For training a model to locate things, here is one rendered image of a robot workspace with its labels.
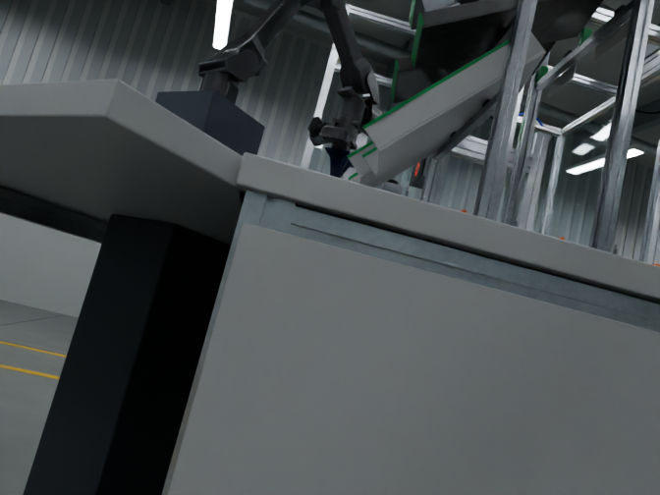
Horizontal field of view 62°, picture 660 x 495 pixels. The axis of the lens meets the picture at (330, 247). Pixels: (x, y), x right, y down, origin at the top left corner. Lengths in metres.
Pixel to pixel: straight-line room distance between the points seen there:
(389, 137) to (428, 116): 0.06
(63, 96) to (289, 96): 9.41
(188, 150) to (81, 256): 8.84
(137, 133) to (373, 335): 0.25
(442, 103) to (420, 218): 0.35
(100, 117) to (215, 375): 0.22
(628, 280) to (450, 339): 0.18
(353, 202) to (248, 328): 0.14
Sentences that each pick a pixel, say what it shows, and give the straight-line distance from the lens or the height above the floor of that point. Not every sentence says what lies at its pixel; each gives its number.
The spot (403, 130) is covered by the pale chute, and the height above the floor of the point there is 1.03.
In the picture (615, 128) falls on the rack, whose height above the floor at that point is 1.10.
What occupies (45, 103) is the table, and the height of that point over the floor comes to 0.84.
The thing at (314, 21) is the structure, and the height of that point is 4.95.
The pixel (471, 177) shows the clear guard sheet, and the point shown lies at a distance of 2.82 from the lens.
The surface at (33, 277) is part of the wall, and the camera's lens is 9.40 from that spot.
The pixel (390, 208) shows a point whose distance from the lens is 0.49.
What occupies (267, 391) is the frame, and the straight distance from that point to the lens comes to 0.48.
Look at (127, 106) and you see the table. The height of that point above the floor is 0.84.
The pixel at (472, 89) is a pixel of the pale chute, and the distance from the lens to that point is 0.84.
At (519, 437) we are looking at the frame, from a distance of 0.53.
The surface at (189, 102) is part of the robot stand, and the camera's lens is 0.98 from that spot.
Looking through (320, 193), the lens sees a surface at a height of 0.84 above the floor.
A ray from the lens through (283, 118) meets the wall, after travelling 9.70.
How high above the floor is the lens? 0.73
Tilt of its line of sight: 8 degrees up
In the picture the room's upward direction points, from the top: 14 degrees clockwise
